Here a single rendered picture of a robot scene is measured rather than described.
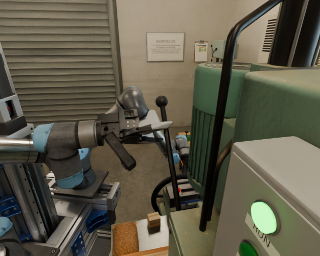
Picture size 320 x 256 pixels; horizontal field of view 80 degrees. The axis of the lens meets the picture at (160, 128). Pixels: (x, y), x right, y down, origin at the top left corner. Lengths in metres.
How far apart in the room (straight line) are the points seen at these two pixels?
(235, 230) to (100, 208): 1.08
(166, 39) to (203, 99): 3.05
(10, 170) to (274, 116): 0.86
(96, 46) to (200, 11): 1.74
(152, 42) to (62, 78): 1.61
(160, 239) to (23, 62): 3.46
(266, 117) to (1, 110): 0.78
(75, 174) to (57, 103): 3.21
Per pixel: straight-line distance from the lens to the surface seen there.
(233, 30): 0.22
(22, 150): 0.67
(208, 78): 0.40
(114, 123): 0.55
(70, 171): 0.59
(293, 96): 0.20
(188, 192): 0.81
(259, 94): 0.23
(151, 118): 0.50
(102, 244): 1.67
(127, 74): 3.45
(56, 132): 0.54
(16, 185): 0.94
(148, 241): 0.79
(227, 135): 0.36
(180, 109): 3.70
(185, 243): 0.31
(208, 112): 0.41
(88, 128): 0.53
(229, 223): 0.19
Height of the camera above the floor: 1.55
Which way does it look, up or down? 24 degrees down
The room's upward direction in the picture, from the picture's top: straight up
